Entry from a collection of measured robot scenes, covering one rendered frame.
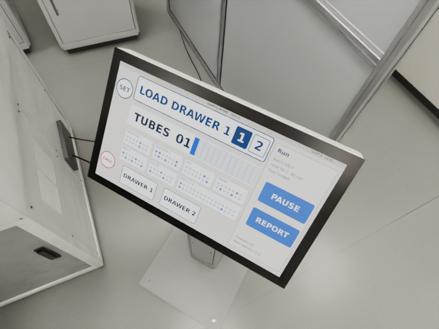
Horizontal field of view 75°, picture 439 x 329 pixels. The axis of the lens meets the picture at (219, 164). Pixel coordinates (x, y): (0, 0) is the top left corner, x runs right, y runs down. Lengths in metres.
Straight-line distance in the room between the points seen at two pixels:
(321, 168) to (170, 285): 1.19
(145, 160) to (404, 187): 1.81
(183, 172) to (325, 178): 0.28
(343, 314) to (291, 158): 1.31
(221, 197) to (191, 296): 1.03
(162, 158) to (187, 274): 1.03
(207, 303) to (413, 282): 1.11
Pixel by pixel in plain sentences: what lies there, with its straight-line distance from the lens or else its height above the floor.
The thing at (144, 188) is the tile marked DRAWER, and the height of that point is 1.00.
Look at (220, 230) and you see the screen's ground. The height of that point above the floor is 1.00.
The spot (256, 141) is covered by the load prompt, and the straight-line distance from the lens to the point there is 0.53.
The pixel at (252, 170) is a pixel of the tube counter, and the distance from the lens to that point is 0.55.
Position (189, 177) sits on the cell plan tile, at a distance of 0.60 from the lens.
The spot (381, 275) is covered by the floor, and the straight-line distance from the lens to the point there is 1.88.
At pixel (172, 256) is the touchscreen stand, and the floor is 0.04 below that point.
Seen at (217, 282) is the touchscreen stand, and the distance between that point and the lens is 1.57.
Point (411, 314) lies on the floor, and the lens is 1.92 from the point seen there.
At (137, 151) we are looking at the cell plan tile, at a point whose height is 1.06.
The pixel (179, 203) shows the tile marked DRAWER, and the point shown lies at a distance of 0.63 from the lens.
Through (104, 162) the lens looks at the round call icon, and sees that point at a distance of 0.71.
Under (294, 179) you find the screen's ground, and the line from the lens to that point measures 0.54.
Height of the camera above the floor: 1.59
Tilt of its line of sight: 60 degrees down
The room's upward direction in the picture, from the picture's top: 7 degrees clockwise
